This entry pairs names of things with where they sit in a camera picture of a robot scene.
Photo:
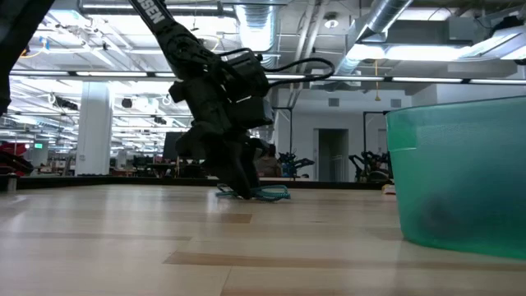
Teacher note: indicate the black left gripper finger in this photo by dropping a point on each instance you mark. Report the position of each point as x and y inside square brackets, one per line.
[257, 164]
[230, 164]

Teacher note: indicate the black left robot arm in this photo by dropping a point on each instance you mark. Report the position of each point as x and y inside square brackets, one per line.
[172, 37]

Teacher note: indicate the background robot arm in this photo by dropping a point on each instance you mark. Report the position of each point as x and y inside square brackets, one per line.
[370, 166]
[293, 164]

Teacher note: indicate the person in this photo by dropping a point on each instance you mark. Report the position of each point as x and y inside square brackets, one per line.
[269, 164]

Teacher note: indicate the grey door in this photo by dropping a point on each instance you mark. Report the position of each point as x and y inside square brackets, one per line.
[331, 154]

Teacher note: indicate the white building column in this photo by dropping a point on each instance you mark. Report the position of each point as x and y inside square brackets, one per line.
[94, 131]

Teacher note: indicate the translucent teal plastic bin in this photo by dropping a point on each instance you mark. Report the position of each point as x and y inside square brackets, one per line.
[460, 172]

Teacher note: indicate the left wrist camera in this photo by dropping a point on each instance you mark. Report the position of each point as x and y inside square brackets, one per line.
[250, 78]

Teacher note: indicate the silver ventilation duct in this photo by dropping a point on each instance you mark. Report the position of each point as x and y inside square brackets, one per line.
[257, 29]

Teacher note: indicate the black metal table frame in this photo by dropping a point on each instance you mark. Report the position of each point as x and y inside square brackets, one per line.
[123, 181]

